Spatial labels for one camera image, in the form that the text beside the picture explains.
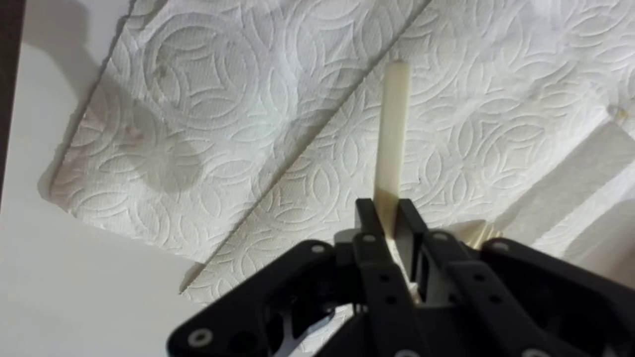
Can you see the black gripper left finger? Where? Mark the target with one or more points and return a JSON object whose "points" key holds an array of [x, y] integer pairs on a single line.
{"points": [[278, 291]]}

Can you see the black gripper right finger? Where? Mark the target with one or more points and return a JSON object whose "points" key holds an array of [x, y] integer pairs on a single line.
{"points": [[528, 299]]}

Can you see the clear plastic cutlery wrapper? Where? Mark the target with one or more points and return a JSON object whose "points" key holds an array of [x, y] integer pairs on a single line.
{"points": [[568, 180]]}

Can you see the white embossed paper towel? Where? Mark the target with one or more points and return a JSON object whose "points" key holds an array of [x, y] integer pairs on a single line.
{"points": [[185, 100], [463, 100]]}

